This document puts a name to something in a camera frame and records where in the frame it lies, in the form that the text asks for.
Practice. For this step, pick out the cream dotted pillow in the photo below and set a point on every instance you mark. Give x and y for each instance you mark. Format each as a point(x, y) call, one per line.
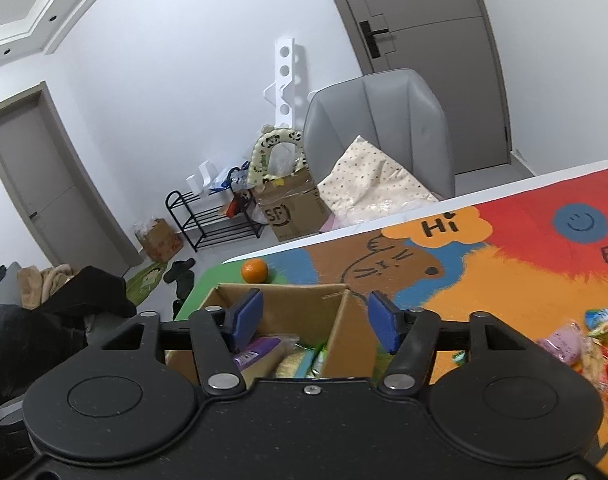
point(369, 180)

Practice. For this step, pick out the beige cloth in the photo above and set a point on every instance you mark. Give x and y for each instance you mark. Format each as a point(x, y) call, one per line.
point(43, 282)

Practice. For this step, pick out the grey side door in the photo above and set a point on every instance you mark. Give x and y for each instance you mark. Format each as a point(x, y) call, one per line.
point(43, 185)

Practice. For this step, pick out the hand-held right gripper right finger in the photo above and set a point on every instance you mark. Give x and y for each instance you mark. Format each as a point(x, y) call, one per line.
point(384, 325)

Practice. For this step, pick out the small printed cardboard box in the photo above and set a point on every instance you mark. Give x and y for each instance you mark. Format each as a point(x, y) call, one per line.
point(161, 242)

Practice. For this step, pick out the taped brown cardboard box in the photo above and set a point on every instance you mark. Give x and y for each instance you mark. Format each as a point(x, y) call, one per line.
point(294, 210)

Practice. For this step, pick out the orange fruit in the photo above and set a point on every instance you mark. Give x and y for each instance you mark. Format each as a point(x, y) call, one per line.
point(255, 271)

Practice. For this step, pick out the grey padded chair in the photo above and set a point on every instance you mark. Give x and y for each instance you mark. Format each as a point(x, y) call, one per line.
point(384, 110)

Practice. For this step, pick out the white perforated board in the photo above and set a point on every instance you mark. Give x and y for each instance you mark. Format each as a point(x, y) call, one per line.
point(286, 85)

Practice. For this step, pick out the black shoe rack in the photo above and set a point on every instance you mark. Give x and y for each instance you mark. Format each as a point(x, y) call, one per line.
point(203, 220)

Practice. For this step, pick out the green floor mat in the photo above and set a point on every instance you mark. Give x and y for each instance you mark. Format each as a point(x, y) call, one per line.
point(146, 282)

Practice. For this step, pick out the blue white plastic bag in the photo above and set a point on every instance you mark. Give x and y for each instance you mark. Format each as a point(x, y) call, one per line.
point(228, 177)

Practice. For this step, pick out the red bag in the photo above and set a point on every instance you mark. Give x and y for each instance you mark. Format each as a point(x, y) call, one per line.
point(232, 206)

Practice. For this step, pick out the long purple cracker packet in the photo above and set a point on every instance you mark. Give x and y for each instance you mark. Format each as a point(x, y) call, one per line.
point(261, 349)

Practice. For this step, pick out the black shoe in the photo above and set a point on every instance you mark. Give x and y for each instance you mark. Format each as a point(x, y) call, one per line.
point(179, 270)
point(183, 292)

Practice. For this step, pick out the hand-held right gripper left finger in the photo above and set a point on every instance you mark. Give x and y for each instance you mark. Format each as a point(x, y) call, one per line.
point(246, 317)

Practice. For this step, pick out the colourful cat print table mat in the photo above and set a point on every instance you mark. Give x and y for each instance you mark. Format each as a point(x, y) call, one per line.
point(484, 280)

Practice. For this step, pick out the pink purple snack packet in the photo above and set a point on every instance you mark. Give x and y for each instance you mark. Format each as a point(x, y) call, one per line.
point(559, 342)

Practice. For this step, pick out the green white snack packet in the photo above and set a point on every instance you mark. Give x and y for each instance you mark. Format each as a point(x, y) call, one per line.
point(318, 360)

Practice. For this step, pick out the clear red candy packet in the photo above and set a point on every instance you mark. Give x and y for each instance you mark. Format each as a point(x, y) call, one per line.
point(604, 365)

